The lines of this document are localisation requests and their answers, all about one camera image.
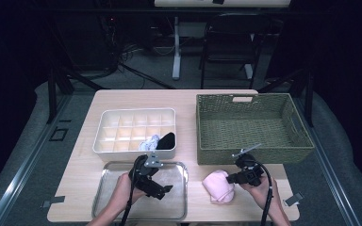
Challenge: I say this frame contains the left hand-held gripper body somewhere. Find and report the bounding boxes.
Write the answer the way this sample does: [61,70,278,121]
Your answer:
[128,152,164,196]

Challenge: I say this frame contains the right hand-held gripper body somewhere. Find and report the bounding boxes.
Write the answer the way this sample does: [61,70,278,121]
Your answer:
[231,143,265,186]

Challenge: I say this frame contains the pink sock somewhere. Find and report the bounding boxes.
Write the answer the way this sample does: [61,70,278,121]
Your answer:
[202,169,236,204]

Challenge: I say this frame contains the light blue sock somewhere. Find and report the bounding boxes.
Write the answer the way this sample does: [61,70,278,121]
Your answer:
[138,135,160,152]

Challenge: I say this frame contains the black sock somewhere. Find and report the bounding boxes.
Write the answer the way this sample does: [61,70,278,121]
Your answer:
[156,132,176,151]

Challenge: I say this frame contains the white divided organizer box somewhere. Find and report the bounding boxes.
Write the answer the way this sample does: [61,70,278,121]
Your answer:
[92,107,177,163]

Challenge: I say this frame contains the green woven basket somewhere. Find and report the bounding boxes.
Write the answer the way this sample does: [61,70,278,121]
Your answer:
[195,92,315,166]

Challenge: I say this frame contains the person's right hand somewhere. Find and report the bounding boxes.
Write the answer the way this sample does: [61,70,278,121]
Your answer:
[239,177,279,215]

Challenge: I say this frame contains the person's left hand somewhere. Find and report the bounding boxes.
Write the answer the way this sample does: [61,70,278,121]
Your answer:
[111,172,147,211]

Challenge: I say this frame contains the metal tray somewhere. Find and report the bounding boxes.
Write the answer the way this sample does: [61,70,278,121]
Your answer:
[91,160,189,221]

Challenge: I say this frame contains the grey tape strip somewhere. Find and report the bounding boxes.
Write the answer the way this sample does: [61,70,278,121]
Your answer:
[283,192,304,207]
[41,195,66,209]

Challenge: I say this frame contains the black metal stand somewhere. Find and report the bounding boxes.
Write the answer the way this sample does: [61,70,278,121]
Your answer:
[46,67,107,124]
[257,67,315,128]

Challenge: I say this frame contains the white desk leg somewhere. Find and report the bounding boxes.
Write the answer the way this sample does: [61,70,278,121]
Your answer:
[172,16,182,81]

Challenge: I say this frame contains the black folding chair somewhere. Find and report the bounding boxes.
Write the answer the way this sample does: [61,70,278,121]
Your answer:
[199,12,272,89]

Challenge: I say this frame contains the right hand-held gripper cable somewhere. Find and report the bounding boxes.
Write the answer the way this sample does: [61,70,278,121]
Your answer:
[254,161,273,226]

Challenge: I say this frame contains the hand-held gripper cable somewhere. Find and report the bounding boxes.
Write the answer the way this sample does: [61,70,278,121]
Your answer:
[119,156,140,226]
[254,161,273,226]

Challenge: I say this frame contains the left hand-held gripper cable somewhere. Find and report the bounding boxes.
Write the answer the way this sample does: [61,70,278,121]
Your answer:
[119,156,140,226]

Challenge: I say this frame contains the black floor cables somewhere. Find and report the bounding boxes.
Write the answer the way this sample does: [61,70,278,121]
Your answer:
[119,43,175,89]

